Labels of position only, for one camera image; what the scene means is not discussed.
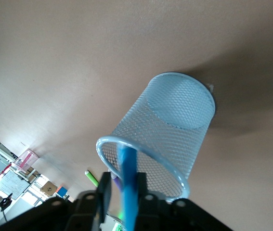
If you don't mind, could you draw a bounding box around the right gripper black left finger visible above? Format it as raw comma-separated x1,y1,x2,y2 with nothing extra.
0,172,114,231

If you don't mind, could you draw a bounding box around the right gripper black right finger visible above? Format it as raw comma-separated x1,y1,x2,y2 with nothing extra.
135,172,233,231

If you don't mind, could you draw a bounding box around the blue marker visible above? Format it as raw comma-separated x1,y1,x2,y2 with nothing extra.
117,141,138,231

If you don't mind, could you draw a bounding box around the purple marker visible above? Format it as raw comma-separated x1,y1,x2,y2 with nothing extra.
111,173,122,192

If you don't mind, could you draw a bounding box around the green marker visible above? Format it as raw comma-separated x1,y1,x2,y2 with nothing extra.
84,169,100,188

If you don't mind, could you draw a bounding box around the colourful puzzle cube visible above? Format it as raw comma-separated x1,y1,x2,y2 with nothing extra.
54,186,69,198

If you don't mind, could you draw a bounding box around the cardboard box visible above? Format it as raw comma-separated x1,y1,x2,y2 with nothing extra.
39,180,57,197

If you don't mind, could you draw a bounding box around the light blue mesh cup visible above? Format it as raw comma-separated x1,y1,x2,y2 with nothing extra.
95,71,216,203

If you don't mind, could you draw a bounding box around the white paper board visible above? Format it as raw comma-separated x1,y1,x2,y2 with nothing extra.
0,169,30,200

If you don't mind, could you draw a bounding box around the brown paper table cover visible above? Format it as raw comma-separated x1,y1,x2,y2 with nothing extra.
0,0,273,231

